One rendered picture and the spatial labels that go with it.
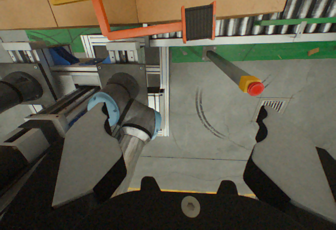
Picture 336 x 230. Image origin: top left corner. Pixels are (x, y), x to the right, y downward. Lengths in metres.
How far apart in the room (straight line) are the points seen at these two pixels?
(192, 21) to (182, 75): 1.34
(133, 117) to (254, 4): 0.65
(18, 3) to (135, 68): 1.08
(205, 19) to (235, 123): 1.95
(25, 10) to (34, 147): 1.10
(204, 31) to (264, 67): 1.61
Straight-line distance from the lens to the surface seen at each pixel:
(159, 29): 0.42
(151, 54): 1.46
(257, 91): 0.75
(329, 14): 1.47
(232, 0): 0.72
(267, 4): 0.78
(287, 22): 1.20
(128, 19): 1.14
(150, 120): 0.50
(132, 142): 0.46
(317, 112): 2.73
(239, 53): 1.80
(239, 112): 2.14
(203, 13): 0.41
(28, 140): 0.62
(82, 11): 1.27
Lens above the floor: 1.63
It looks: 60 degrees down
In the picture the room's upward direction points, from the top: 174 degrees counter-clockwise
